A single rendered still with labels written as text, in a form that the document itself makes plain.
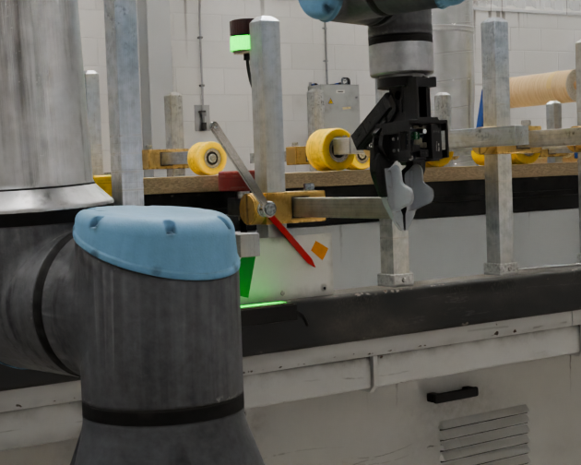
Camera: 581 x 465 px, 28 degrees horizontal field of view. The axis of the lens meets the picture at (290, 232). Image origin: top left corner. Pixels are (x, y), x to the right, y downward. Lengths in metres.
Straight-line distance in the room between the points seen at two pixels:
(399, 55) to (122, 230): 0.68
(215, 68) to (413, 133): 8.36
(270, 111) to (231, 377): 0.83
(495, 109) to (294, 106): 8.17
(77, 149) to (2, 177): 0.08
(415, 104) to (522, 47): 10.31
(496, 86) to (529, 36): 9.84
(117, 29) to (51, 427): 0.58
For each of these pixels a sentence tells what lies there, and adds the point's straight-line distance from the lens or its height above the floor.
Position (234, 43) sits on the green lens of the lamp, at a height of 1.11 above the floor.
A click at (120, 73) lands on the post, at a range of 1.70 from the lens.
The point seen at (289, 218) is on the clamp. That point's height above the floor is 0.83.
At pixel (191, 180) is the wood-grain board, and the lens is 1.98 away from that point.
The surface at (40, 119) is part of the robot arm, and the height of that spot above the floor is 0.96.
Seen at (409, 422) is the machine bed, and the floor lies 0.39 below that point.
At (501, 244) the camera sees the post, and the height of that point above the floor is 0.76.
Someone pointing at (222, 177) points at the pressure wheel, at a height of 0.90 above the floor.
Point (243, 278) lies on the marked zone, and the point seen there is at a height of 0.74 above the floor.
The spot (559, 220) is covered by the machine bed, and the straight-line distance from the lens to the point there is 2.56.
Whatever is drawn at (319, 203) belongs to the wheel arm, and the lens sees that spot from 1.77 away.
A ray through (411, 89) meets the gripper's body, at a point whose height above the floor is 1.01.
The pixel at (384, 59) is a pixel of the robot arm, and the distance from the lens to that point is 1.60.
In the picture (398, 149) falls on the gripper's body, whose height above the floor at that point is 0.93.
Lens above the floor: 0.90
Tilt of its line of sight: 3 degrees down
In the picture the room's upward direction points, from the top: 2 degrees counter-clockwise
